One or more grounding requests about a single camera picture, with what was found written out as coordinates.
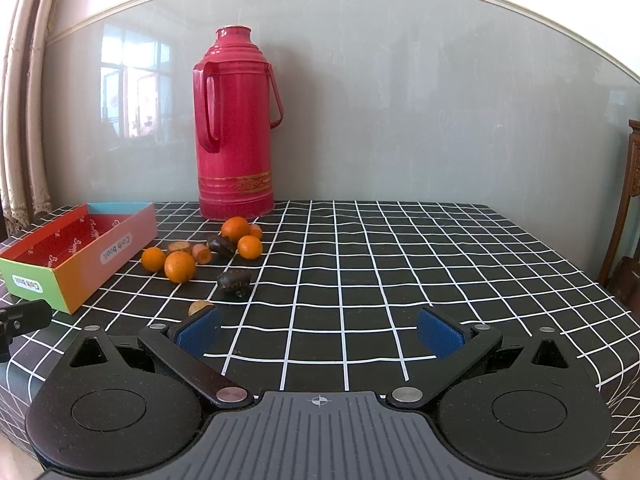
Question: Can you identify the small brown nut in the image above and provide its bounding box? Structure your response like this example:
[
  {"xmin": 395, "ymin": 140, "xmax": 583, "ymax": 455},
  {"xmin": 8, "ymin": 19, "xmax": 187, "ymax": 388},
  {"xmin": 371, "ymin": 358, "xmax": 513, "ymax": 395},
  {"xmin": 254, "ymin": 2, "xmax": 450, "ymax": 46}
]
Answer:
[{"xmin": 188, "ymin": 300, "xmax": 213, "ymax": 315}]

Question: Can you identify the large orange mandarin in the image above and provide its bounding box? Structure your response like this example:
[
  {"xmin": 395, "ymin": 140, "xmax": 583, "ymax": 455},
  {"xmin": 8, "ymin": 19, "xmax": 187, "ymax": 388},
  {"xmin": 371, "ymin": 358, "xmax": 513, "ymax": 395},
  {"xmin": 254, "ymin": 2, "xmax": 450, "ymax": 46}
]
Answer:
[{"xmin": 164, "ymin": 252, "xmax": 196, "ymax": 284}]

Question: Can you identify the dark chestnut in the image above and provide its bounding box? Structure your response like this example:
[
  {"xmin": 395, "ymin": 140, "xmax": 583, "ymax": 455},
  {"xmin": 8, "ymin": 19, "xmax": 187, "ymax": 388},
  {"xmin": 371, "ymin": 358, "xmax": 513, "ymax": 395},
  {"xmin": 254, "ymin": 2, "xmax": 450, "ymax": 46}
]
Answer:
[
  {"xmin": 217, "ymin": 269, "xmax": 253, "ymax": 298},
  {"xmin": 207, "ymin": 235, "xmax": 236, "ymax": 259}
]

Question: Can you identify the small orange mandarin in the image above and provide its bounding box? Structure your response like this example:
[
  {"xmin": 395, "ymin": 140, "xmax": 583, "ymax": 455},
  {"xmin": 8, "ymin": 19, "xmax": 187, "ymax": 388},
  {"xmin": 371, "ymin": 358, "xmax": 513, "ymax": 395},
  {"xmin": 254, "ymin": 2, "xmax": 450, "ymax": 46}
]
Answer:
[{"xmin": 236, "ymin": 235, "xmax": 262, "ymax": 260}]

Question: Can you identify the carrot piece with top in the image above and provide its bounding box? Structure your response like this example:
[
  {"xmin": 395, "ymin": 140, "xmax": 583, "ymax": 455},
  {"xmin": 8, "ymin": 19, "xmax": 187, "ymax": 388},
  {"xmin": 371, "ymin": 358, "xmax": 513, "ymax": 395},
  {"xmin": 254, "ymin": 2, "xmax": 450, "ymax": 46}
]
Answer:
[{"xmin": 167, "ymin": 240, "xmax": 192, "ymax": 254}]

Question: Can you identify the colourful cardboard box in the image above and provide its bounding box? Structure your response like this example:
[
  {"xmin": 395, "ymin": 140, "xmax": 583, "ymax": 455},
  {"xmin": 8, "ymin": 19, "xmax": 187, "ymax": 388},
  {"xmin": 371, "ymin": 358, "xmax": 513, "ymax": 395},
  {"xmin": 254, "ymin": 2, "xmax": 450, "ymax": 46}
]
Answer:
[{"xmin": 1, "ymin": 203, "xmax": 157, "ymax": 314}]

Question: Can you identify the carrot chunk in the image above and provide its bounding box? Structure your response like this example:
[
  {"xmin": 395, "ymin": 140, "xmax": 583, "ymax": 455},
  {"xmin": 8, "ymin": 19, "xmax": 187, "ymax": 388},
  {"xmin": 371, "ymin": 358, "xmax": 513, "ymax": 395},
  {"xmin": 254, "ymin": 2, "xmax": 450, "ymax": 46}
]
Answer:
[{"xmin": 192, "ymin": 244, "xmax": 213, "ymax": 264}]

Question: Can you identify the black white checked tablecloth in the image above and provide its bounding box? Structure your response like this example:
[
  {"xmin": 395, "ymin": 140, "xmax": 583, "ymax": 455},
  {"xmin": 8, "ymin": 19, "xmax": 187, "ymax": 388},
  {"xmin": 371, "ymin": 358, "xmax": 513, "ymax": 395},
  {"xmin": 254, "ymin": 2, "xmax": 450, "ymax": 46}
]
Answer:
[{"xmin": 1, "ymin": 200, "xmax": 639, "ymax": 468}]

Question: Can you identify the wooden chair right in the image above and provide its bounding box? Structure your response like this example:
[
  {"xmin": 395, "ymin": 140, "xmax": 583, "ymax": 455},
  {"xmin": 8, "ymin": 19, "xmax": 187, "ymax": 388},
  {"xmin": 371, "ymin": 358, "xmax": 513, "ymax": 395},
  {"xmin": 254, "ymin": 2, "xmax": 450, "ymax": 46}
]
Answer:
[{"xmin": 598, "ymin": 119, "xmax": 639, "ymax": 312}]

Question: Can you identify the red thermos flask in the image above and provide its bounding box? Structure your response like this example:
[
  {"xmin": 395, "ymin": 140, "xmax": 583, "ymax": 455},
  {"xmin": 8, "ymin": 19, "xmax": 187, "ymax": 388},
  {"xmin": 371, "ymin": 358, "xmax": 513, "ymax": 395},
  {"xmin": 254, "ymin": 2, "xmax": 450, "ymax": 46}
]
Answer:
[{"xmin": 192, "ymin": 25, "xmax": 284, "ymax": 221}]

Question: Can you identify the beige curtain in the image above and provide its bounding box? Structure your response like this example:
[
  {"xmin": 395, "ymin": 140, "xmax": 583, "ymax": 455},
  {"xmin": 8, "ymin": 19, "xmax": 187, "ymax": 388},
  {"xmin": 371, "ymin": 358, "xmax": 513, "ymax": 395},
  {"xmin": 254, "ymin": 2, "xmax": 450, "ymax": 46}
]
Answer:
[{"xmin": 1, "ymin": 0, "xmax": 54, "ymax": 235}]

